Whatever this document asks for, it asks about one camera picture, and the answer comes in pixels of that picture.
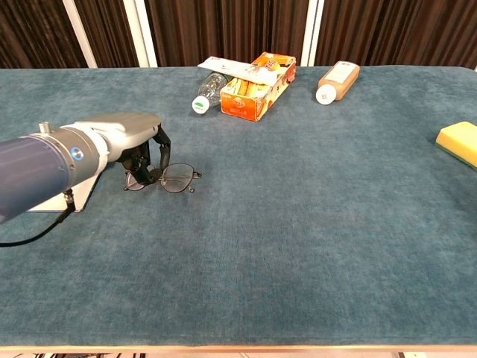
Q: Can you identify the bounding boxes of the white frame post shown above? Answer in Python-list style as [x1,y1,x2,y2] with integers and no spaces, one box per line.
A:
[122,0,159,69]
[300,0,325,67]
[62,0,98,69]

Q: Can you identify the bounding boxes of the blue glasses case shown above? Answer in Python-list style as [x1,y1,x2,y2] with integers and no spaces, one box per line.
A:
[28,173,101,213]

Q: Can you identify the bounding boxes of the brown bottle white cap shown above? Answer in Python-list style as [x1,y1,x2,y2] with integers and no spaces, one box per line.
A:
[315,60,361,106]

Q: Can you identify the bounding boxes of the clear plastic bottle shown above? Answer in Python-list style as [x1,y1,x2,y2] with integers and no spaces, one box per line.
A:
[191,72,234,115]

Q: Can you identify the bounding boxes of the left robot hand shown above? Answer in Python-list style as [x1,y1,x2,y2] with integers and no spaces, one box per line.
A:
[74,113,172,186]

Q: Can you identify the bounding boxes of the orange carton box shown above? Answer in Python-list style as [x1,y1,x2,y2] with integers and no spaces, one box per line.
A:
[219,51,297,123]

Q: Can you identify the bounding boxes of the dark brown pleated curtain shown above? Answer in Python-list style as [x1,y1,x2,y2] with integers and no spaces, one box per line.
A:
[0,0,477,70]

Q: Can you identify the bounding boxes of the yellow sponge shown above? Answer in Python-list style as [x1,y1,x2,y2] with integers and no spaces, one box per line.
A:
[435,121,477,171]

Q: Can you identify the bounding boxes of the white toothpaste box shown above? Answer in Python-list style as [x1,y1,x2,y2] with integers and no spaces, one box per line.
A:
[197,56,279,87]

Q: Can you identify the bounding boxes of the teal table cloth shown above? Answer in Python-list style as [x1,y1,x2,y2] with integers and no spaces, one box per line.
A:
[0,65,477,348]

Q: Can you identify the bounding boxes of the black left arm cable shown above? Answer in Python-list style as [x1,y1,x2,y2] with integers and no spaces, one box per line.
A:
[0,189,75,248]

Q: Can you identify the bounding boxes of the black wire-frame eyeglasses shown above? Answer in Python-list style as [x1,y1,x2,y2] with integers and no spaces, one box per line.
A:
[123,162,203,195]

